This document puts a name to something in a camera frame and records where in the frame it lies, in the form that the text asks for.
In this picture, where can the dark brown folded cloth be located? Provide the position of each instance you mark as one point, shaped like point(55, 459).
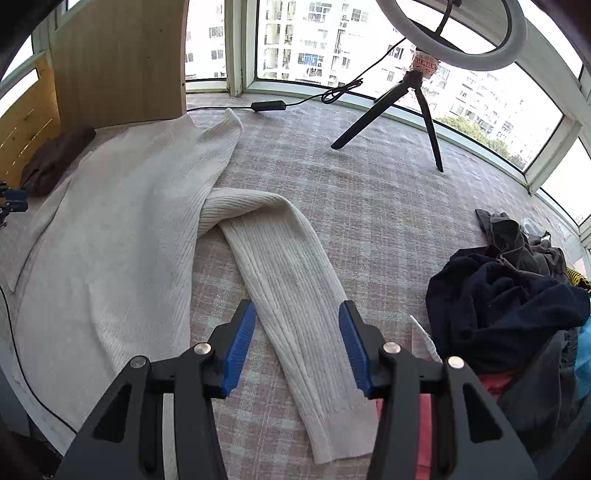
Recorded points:
point(55, 161)

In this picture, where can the yellow black striped cloth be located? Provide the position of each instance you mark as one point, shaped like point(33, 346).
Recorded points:
point(579, 278)

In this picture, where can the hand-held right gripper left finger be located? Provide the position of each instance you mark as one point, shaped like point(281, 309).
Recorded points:
point(240, 350)

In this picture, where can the pink plaid blanket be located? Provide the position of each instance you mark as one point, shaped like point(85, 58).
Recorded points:
point(369, 207)

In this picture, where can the dark navy garment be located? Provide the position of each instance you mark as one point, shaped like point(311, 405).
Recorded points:
point(498, 314)

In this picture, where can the pink garment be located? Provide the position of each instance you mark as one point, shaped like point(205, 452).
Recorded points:
point(496, 385)

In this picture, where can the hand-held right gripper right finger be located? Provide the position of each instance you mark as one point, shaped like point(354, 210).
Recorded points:
point(353, 350)

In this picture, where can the white cloth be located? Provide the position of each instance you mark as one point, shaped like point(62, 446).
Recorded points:
point(427, 339)

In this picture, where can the light wooden board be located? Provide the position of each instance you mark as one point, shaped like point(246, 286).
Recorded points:
point(120, 60)

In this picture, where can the blue garment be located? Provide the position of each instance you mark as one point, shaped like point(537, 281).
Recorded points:
point(585, 350)

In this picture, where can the black tripod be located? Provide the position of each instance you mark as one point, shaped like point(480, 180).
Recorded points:
point(369, 119)

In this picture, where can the pine plank panel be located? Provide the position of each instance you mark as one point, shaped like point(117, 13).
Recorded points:
point(27, 129)

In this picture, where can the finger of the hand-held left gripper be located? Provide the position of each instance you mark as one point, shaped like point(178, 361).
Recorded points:
point(16, 194)
point(14, 206)

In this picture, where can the beige knit sweater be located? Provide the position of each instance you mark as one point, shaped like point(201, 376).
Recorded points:
point(138, 230)

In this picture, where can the grey garment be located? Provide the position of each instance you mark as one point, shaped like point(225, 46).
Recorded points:
point(508, 240)

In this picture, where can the black phone clamp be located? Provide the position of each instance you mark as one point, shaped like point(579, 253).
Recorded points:
point(445, 18)

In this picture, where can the white window frame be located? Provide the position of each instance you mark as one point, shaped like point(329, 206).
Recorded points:
point(240, 46)

